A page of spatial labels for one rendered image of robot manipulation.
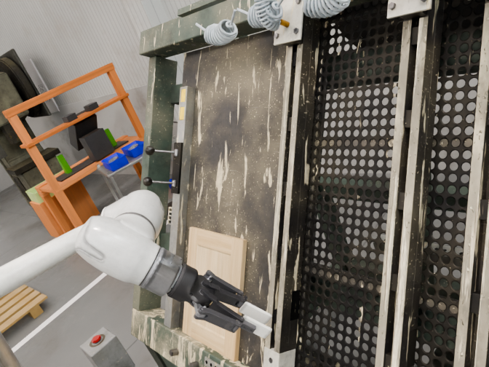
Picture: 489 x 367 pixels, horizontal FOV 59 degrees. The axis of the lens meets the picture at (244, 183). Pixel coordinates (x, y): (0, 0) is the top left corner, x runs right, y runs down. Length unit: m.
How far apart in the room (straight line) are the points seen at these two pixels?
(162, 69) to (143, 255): 1.22
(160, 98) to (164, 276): 1.18
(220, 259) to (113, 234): 0.73
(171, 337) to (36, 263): 0.85
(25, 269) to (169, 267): 0.34
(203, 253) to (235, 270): 0.19
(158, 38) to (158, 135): 0.40
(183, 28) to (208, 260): 0.86
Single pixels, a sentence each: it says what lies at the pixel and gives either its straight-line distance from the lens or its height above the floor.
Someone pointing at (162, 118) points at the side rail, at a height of 1.58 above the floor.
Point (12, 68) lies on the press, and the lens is 7.36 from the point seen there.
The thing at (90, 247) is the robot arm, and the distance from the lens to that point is 0.90.
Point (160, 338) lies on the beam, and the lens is 1.88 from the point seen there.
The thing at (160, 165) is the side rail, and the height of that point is 1.40.
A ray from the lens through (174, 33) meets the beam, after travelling 1.78.
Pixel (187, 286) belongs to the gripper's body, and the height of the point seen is 1.47.
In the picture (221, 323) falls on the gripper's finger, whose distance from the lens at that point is 0.93.
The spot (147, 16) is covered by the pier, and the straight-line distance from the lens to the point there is 4.90.
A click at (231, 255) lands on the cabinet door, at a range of 1.51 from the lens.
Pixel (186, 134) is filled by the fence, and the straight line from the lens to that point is 1.73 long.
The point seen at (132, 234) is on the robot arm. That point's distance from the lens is 0.90.
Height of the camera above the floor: 1.95
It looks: 23 degrees down
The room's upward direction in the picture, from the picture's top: 22 degrees counter-clockwise
